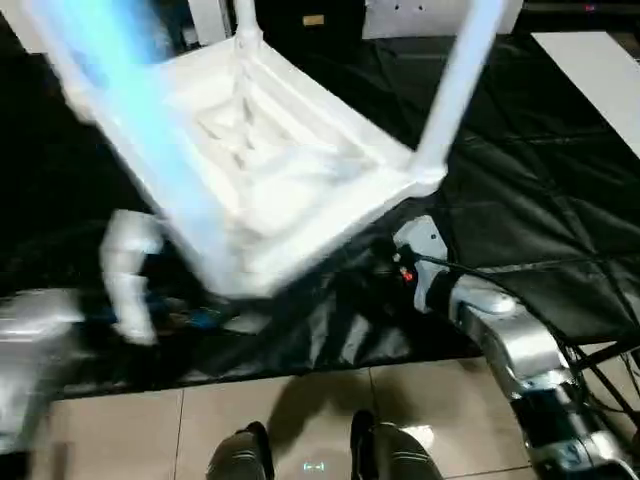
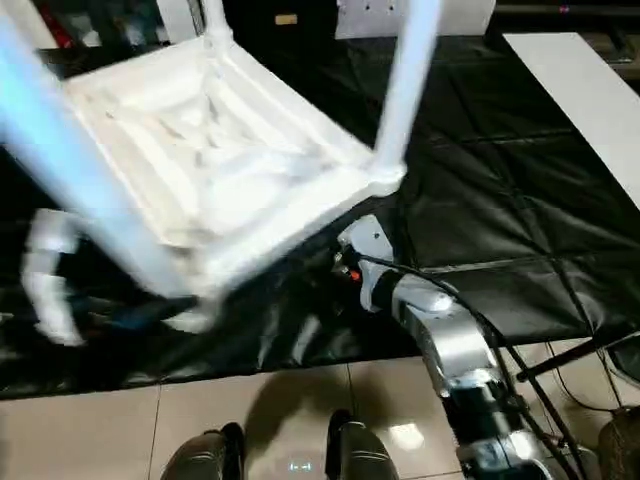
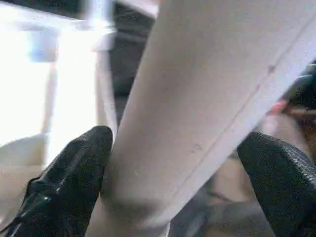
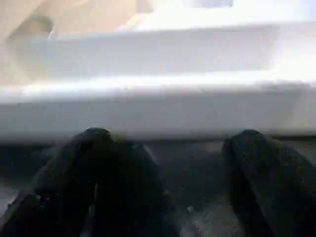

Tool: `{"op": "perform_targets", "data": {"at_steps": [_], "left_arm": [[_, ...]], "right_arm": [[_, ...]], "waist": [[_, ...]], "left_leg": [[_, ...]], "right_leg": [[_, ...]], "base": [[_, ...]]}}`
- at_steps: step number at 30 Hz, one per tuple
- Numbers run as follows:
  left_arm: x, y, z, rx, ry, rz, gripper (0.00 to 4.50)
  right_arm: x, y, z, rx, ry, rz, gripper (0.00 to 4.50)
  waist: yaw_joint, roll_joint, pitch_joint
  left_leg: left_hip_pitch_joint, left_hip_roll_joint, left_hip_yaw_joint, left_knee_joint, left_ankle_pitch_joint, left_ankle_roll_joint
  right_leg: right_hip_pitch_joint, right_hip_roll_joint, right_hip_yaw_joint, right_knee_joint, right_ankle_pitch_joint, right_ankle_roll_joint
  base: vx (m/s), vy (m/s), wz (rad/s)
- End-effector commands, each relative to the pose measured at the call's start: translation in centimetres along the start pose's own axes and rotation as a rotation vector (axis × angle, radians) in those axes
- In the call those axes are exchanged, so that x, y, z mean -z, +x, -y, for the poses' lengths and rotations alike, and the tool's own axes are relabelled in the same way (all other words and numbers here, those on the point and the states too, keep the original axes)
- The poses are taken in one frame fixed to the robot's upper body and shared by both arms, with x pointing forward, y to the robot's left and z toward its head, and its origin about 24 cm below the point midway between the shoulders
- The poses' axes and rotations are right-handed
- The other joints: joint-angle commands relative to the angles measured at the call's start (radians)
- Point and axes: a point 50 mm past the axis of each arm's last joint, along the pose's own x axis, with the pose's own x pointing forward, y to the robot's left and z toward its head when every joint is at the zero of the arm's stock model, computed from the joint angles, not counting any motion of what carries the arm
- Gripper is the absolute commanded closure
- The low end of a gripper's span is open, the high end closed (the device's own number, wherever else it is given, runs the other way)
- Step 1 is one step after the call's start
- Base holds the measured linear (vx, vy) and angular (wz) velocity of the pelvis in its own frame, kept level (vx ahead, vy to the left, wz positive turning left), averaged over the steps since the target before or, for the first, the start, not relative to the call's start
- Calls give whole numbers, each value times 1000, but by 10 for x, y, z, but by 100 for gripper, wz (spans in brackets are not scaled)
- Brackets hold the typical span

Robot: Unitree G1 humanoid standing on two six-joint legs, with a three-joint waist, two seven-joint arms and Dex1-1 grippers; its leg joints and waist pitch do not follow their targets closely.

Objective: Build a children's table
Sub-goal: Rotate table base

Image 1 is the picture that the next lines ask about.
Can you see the white plastic table top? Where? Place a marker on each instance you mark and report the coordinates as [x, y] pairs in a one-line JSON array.
[[275, 150]]

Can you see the white plastic table leg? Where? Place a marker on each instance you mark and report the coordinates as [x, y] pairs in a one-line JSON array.
[[60, 60], [450, 90], [248, 20], [150, 150]]

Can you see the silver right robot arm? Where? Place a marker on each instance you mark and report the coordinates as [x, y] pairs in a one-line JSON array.
[[520, 340]]

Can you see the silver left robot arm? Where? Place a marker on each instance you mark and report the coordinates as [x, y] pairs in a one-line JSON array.
[[30, 350]]

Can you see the black table mat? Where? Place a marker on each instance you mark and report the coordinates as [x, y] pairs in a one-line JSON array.
[[525, 200]]

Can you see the dark left robot foot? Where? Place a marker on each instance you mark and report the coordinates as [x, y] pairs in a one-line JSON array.
[[240, 452]]

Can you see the glossy black box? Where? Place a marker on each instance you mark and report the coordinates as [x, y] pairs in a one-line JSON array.
[[340, 20]]

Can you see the white flat board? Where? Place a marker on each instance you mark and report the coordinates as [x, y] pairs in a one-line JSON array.
[[595, 75]]

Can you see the white cabinet with glass doors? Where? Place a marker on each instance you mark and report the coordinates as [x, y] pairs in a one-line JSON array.
[[210, 20]]

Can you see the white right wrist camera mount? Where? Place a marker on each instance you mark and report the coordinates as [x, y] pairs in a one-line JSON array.
[[425, 240]]

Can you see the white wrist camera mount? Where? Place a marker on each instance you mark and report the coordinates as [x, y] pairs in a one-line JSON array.
[[425, 240], [125, 295]]

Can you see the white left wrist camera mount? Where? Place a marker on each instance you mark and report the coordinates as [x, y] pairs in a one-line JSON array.
[[125, 295]]

